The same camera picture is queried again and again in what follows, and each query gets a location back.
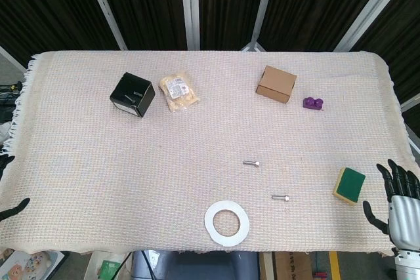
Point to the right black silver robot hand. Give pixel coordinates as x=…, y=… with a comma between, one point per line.
x=405, y=214

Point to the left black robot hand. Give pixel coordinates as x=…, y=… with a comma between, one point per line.
x=16, y=206

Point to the silver bolt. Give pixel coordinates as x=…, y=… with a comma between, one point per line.
x=280, y=197
x=251, y=163

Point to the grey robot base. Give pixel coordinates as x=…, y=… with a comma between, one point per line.
x=197, y=265

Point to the colourful picture box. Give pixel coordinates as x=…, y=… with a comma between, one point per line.
x=29, y=265

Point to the yellow green sponge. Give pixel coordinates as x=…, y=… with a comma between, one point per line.
x=351, y=183

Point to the green packet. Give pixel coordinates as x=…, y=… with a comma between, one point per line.
x=110, y=268

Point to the beige woven tablecloth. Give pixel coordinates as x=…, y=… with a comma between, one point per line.
x=131, y=162

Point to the brown printed carton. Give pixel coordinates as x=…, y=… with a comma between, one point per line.
x=288, y=267

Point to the purple toy building brick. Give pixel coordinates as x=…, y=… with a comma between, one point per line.
x=313, y=104

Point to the black open cardboard box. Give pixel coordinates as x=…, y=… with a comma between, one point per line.
x=128, y=108

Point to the dark metal bolt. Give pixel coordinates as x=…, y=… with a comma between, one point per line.
x=131, y=98

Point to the brown closed cardboard box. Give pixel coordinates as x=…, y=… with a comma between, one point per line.
x=275, y=80

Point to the white tape roll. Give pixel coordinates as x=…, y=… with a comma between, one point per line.
x=210, y=224

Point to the clear bag of beige snacks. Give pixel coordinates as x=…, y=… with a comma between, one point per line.
x=178, y=94

